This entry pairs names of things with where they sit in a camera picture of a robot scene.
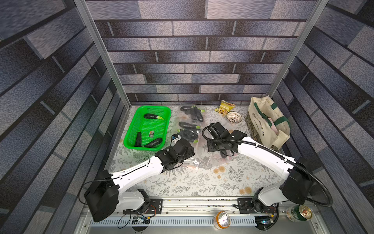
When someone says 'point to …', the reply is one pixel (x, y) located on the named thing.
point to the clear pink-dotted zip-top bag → (186, 114)
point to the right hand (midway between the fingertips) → (209, 144)
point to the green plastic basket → (149, 128)
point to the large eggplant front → (198, 113)
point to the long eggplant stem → (193, 113)
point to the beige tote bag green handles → (271, 126)
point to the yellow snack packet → (224, 107)
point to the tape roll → (222, 220)
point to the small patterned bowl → (234, 117)
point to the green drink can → (298, 213)
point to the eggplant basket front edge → (154, 143)
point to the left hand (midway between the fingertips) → (193, 150)
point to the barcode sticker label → (151, 134)
